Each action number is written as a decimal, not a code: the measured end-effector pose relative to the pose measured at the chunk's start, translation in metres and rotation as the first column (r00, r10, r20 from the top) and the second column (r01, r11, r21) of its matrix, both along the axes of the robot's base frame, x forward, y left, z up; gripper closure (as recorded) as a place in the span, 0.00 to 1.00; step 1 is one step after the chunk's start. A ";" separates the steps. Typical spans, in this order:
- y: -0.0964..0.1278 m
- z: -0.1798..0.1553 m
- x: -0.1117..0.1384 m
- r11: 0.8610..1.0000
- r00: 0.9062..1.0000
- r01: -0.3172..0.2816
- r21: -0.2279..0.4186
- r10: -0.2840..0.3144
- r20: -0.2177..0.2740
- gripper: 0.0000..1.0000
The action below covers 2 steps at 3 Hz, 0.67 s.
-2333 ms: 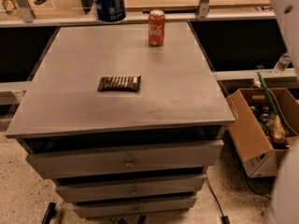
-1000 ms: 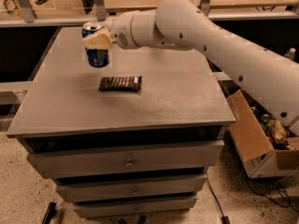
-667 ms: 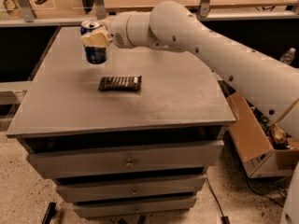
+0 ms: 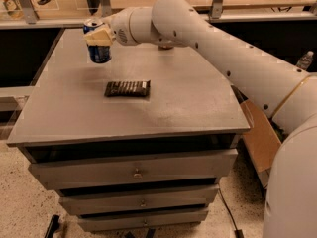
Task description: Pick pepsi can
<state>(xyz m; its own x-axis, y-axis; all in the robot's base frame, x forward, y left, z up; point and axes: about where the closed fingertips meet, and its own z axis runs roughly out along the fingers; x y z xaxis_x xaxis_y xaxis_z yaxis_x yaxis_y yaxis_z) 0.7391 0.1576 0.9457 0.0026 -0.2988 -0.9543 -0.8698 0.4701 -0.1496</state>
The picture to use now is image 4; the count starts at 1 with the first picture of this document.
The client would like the blue pepsi can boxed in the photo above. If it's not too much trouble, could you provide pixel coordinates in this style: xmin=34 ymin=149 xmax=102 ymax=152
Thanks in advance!
xmin=83 ymin=19 xmax=111 ymax=63

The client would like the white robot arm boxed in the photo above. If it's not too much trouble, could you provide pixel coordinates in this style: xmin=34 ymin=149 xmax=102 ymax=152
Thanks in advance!
xmin=84 ymin=0 xmax=317 ymax=238

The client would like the red coca-cola can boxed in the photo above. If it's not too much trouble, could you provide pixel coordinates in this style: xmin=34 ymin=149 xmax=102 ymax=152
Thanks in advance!
xmin=158 ymin=45 xmax=174 ymax=50

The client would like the dark snack bar wrapper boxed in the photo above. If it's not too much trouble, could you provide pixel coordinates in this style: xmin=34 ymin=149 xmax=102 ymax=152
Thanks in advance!
xmin=104 ymin=80 xmax=151 ymax=97

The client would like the grey drawer cabinet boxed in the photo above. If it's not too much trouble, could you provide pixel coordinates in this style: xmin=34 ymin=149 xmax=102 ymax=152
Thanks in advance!
xmin=8 ymin=29 xmax=249 ymax=220

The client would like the top grey drawer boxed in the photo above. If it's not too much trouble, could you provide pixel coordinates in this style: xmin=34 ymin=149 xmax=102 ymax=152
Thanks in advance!
xmin=29 ymin=149 xmax=238 ymax=190

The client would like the grey drawer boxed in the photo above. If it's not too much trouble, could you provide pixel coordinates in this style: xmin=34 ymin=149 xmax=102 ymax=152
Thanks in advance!
xmin=59 ymin=184 xmax=219 ymax=215
xmin=29 ymin=149 xmax=238 ymax=190
xmin=78 ymin=206 xmax=208 ymax=232

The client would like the bottom grey drawer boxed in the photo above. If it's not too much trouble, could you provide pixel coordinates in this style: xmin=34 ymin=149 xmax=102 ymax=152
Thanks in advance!
xmin=78 ymin=206 xmax=208 ymax=232

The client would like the middle grey drawer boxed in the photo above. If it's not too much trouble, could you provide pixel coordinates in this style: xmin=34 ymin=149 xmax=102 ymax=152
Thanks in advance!
xmin=59 ymin=184 xmax=219 ymax=215

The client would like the brown cardboard box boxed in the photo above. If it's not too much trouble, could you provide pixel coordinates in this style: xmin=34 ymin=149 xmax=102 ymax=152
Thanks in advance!
xmin=241 ymin=100 xmax=281 ymax=188

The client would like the black object on floor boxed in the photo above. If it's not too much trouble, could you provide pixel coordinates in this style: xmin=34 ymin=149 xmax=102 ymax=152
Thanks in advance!
xmin=44 ymin=215 xmax=59 ymax=238

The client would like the clear plastic water bottle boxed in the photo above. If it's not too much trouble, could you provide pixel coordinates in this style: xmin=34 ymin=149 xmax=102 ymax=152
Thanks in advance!
xmin=296 ymin=51 xmax=314 ymax=70

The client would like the metal railing frame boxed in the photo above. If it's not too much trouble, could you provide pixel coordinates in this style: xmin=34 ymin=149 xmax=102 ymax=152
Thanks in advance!
xmin=0 ymin=0 xmax=317 ymax=30

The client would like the black floor cable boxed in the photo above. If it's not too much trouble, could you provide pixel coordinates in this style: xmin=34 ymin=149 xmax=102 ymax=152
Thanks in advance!
xmin=217 ymin=188 xmax=246 ymax=238

